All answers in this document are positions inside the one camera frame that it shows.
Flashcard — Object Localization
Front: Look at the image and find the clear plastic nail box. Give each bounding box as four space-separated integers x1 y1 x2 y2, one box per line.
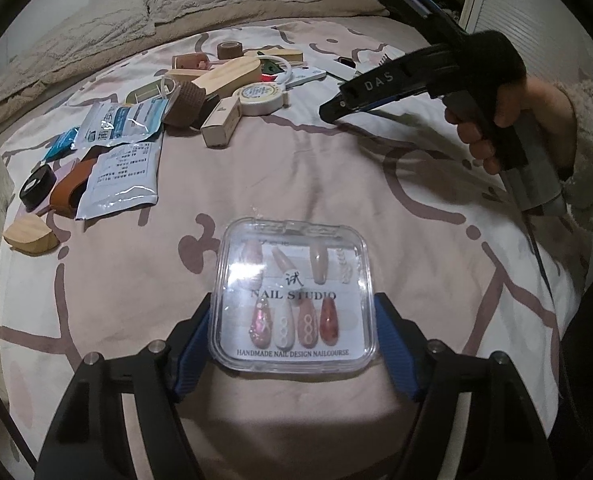
208 218 377 376

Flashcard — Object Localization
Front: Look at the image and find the person right hand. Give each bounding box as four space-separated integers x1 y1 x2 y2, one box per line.
445 76 577 176

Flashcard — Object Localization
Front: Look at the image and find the metal telescopic back scratcher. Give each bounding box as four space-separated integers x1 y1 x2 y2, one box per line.
379 53 392 66

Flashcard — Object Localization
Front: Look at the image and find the grey white eraser block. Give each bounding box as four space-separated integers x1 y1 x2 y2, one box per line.
321 58 359 81

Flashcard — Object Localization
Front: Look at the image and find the beige folded blanket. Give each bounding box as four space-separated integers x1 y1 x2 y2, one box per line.
0 0 386 125

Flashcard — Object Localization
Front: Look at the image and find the cartoon print bed sheet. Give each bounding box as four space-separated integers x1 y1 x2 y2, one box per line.
0 18 588 479

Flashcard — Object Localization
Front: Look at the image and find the white remote control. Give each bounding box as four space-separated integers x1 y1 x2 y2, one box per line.
284 66 327 89

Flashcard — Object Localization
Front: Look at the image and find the wooden block with green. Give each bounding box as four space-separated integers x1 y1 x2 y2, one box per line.
244 48 305 65

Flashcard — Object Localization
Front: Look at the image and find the leaf shaped wooden piece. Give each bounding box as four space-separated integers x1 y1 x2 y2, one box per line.
2 214 60 256

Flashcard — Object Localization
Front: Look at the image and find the round white tape measure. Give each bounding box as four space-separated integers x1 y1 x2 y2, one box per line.
234 82 289 117

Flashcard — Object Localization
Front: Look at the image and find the oval wooden box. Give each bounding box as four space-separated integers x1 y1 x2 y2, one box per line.
193 56 262 98

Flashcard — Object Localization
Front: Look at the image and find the brown leather pouch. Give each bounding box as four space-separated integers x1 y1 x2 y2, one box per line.
49 146 110 218

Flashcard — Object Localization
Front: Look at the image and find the dark brown tape roll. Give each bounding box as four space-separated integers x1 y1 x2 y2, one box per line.
217 40 243 61

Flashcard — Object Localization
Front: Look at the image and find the black round tin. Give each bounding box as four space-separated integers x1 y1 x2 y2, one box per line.
19 164 57 212

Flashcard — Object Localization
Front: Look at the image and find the small beige cardboard box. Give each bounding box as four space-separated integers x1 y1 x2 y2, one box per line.
201 96 242 148

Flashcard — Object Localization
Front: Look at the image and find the white printed foil sachet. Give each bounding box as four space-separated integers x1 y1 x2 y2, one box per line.
75 140 162 221

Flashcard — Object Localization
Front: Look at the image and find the brown elastic bandage roll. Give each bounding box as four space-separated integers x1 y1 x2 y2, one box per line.
162 81 206 129

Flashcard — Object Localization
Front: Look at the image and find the blue small packet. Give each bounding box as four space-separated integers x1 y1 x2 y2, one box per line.
42 127 78 162

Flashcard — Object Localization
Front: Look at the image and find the olive green metal tin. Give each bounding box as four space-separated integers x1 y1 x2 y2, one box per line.
125 80 168 105

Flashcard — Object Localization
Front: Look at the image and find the blue white foil packet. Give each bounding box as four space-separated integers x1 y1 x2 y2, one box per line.
73 98 168 150

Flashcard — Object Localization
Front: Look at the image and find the left beige quilted pillow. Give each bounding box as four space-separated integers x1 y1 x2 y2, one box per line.
0 0 155 102

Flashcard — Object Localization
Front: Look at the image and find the white cable loop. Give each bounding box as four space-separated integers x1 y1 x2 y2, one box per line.
258 54 297 84

